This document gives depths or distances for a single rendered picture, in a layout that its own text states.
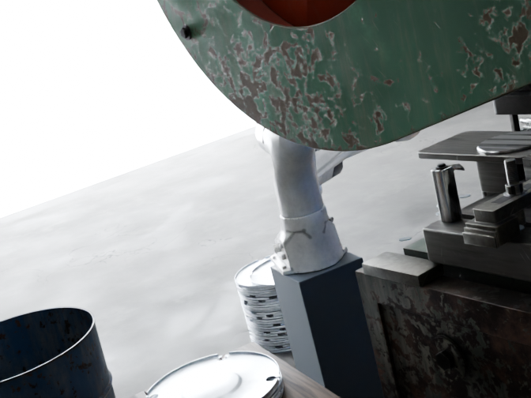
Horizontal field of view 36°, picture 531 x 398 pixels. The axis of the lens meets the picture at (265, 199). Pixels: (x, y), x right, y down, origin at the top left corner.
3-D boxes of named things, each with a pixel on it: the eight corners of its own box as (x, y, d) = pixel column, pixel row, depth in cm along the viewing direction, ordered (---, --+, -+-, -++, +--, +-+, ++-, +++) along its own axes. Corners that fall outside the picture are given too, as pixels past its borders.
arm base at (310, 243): (258, 261, 216) (246, 212, 213) (319, 238, 222) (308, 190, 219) (293, 281, 196) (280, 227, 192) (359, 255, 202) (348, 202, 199)
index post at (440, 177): (438, 221, 134) (427, 166, 131) (451, 215, 135) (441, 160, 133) (451, 223, 131) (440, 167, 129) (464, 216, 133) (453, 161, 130)
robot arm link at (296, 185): (296, 227, 188) (271, 125, 182) (276, 212, 206) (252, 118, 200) (340, 214, 191) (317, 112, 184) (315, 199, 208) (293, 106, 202)
